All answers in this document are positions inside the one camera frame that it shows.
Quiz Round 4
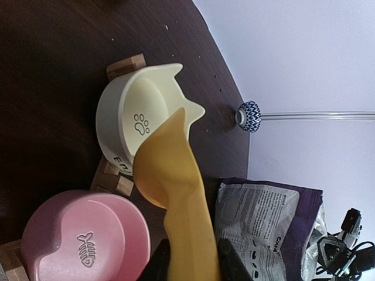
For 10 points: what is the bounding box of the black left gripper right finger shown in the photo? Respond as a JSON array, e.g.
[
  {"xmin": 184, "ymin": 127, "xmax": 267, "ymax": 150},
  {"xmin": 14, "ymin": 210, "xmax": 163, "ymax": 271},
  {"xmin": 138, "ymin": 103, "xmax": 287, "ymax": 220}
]
[{"xmin": 218, "ymin": 238, "xmax": 252, "ymax": 281}]

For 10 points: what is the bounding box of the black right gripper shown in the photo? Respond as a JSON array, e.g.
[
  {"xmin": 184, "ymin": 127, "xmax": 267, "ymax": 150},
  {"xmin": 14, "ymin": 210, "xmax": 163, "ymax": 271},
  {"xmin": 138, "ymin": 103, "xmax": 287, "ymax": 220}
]
[{"xmin": 318, "ymin": 237, "xmax": 356, "ymax": 271}]

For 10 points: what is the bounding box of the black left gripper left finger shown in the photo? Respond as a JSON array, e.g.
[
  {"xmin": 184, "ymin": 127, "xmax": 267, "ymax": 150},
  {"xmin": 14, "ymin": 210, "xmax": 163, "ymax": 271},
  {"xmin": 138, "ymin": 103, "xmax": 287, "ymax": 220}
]
[{"xmin": 139, "ymin": 239, "xmax": 171, "ymax": 281}]

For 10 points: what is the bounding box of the purple pet food bag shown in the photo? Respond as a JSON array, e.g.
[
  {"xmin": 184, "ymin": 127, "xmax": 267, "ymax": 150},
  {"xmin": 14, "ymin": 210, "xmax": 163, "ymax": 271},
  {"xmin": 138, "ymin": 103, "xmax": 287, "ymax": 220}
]
[{"xmin": 214, "ymin": 178, "xmax": 327, "ymax": 280}]

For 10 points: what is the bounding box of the pink cat-ear pet bowl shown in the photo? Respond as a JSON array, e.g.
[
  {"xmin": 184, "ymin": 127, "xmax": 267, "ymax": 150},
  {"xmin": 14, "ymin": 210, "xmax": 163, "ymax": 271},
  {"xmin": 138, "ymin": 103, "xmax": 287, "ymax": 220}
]
[{"xmin": 21, "ymin": 190, "xmax": 151, "ymax": 280}]

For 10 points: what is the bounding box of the yellow plastic scoop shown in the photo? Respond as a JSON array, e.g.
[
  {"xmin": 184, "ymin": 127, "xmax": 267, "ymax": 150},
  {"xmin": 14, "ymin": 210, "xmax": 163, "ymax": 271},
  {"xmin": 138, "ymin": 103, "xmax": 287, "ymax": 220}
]
[{"xmin": 133, "ymin": 108, "xmax": 221, "ymax": 280}]

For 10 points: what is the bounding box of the cream cat-ear pet bowl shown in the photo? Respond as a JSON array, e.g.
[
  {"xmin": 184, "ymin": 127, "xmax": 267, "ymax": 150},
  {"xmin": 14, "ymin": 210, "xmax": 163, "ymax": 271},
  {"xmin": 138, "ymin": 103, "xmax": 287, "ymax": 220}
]
[{"xmin": 96, "ymin": 63, "xmax": 206, "ymax": 176}]

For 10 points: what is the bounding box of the blue white patterned bowl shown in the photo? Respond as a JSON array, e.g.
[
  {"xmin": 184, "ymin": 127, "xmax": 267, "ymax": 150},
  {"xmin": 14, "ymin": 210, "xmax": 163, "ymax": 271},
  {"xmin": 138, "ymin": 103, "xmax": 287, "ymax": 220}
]
[{"xmin": 234, "ymin": 101, "xmax": 261, "ymax": 133}]

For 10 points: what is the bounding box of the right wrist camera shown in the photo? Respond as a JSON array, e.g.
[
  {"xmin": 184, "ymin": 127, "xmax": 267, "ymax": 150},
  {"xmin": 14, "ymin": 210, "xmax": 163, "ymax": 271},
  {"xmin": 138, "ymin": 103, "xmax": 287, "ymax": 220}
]
[{"xmin": 339, "ymin": 208, "xmax": 362, "ymax": 248}]

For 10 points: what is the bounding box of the right aluminium frame post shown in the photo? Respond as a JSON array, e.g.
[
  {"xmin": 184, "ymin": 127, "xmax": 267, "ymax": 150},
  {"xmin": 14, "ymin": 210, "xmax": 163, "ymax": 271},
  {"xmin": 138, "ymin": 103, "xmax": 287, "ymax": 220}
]
[{"xmin": 261, "ymin": 111, "xmax": 374, "ymax": 121}]

